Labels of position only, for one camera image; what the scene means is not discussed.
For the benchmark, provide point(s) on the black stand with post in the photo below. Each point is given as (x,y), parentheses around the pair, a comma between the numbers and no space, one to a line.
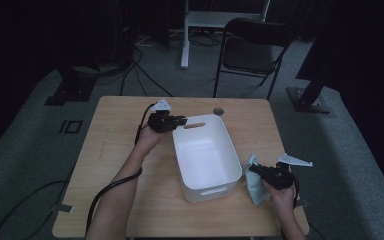
(308,100)

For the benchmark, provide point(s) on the dark equipment tower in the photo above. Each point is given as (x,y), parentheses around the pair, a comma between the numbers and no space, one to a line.
(125,33)

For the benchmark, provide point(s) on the person's right hand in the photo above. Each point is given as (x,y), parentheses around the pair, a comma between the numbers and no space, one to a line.
(283,200)

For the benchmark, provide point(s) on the person's left hand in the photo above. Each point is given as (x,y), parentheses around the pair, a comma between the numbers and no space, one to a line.
(148,140)

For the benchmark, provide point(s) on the grey tape strip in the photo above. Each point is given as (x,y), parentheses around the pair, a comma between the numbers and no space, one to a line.
(62,208)
(301,202)

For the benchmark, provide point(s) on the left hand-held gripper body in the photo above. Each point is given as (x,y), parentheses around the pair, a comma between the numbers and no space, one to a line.
(161,121)

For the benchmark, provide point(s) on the black stand base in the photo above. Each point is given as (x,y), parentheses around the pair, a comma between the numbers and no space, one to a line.
(73,90)

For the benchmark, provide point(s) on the white plastic basket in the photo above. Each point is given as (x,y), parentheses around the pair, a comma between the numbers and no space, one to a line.
(206,160)

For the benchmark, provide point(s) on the light blue cloth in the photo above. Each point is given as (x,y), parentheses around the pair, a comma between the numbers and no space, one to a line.
(256,190)

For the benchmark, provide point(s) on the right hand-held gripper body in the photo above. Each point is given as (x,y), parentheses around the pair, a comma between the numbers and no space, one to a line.
(280,178)

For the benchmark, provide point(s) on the white desk frame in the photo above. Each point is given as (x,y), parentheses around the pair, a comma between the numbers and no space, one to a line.
(185,50)

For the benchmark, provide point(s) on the dark curtain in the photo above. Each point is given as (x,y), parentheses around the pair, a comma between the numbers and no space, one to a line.
(373,83)

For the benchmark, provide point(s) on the black folding chair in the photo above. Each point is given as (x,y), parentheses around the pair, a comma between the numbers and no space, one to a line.
(251,53)

